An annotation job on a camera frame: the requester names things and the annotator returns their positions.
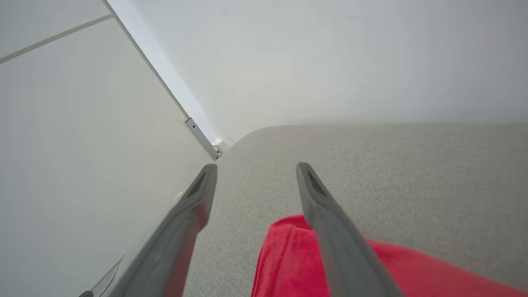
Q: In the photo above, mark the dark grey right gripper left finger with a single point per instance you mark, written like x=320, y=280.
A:
x=181, y=231

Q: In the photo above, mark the small white wall box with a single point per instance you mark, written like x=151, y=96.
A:
x=220, y=145

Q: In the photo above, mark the grey metal frame post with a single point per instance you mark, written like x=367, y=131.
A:
x=202, y=138

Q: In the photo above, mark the red white basketball jersey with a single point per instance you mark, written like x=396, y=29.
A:
x=288, y=264

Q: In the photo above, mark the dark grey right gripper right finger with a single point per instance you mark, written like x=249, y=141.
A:
x=338, y=239

